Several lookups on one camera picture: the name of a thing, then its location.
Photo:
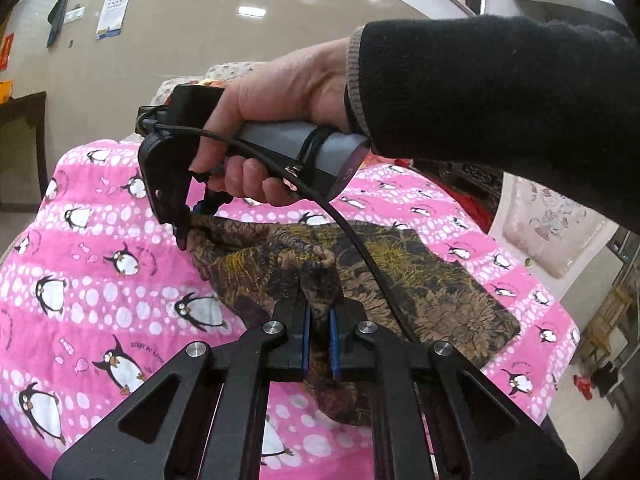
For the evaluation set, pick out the cream embroidered pillow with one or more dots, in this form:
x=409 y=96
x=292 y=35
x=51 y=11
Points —
x=550 y=225

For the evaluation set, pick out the person's right hand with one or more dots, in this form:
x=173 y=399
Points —
x=290 y=85

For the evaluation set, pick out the white floral pillow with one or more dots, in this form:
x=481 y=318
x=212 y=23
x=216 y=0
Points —
x=235 y=70

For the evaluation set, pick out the person's right forearm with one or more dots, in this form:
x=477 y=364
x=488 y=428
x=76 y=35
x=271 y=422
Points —
x=500 y=90

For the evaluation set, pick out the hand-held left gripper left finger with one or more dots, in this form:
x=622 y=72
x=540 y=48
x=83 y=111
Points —
x=306 y=340

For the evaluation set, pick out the orange item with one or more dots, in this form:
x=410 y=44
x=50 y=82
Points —
x=5 y=92

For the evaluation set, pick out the white wall switch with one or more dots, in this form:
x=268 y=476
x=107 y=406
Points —
x=75 y=14

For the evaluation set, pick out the dark wooden bed board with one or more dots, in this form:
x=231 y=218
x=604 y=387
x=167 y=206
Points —
x=465 y=175

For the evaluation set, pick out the dark wooden cabinet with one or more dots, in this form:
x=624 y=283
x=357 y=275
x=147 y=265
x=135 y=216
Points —
x=20 y=145

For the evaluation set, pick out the pink penguin print blanket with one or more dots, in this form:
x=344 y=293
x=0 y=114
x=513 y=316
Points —
x=100 y=240

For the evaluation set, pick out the eye chart poster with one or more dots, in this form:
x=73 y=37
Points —
x=117 y=0

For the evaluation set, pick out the brown floral garment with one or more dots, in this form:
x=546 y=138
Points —
x=450 y=305

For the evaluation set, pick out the black bag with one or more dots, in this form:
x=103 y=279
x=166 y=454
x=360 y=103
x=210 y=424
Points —
x=606 y=377

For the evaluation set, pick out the red plastic item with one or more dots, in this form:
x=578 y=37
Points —
x=582 y=387

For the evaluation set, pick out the wooden chair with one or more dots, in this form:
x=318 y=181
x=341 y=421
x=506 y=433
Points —
x=612 y=310

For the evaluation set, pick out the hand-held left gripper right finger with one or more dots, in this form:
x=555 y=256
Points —
x=334 y=345

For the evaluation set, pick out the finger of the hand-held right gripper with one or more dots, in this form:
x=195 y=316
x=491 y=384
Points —
x=170 y=195
x=210 y=204

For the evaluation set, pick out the red wall decoration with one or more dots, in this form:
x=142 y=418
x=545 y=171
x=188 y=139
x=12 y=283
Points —
x=6 y=52

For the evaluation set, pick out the dark hanging cloth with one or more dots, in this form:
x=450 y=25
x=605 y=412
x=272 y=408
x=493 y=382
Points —
x=59 y=12

